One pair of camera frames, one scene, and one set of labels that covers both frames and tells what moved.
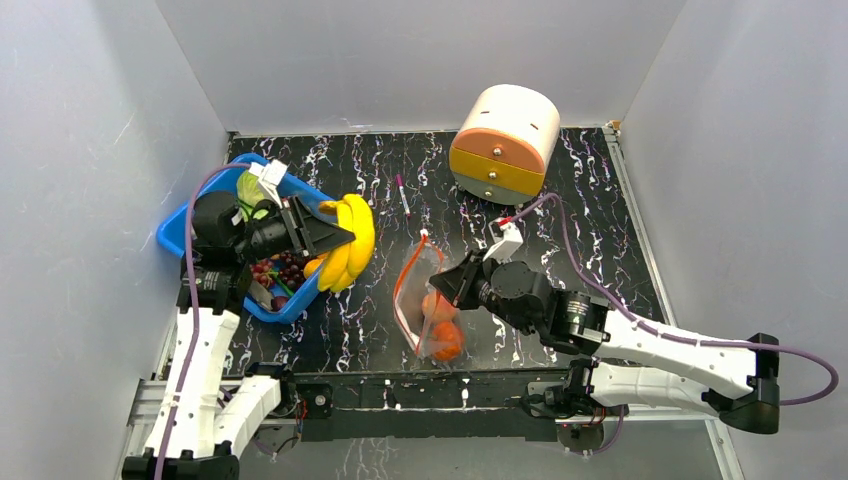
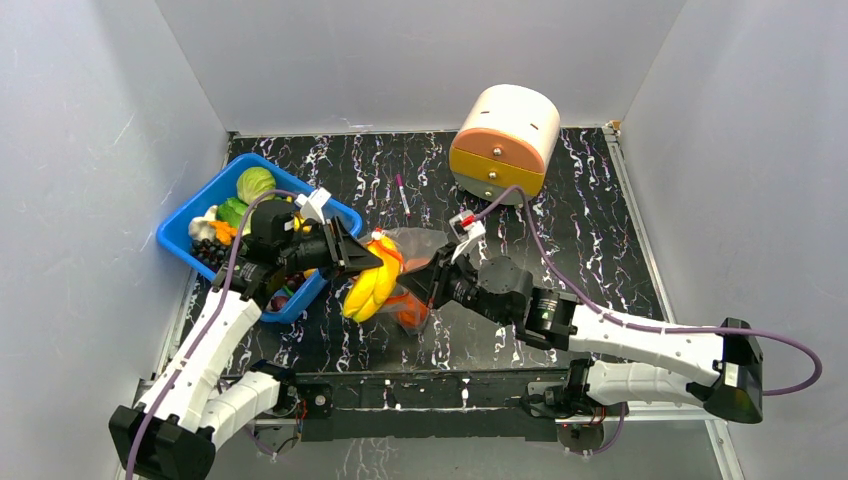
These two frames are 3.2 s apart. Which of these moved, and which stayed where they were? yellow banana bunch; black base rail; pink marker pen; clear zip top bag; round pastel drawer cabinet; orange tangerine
Moved: clear zip top bag; orange tangerine; yellow banana bunch
Stayed: black base rail; round pastel drawer cabinet; pink marker pen
